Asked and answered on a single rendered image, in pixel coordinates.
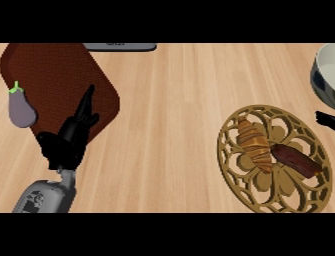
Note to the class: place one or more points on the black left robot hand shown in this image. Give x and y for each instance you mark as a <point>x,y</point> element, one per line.
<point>65,140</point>

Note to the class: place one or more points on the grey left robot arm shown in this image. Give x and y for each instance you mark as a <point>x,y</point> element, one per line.
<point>46,196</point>

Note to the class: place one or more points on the reddish brown sweet potato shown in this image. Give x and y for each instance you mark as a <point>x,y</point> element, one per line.
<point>295,160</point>

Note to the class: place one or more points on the gold openwork round placemat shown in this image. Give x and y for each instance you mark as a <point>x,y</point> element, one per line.
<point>273,158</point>

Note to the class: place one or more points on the purple eggplant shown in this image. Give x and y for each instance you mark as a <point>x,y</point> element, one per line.
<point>21,107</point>

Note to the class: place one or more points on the dark brown cutting board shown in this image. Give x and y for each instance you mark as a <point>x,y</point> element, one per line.
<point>59,86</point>

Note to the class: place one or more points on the golden brown croissant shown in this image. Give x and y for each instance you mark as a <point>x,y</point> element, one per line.
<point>256,146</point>

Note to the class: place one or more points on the grey flat appliance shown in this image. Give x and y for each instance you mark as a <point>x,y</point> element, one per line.
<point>120,46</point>

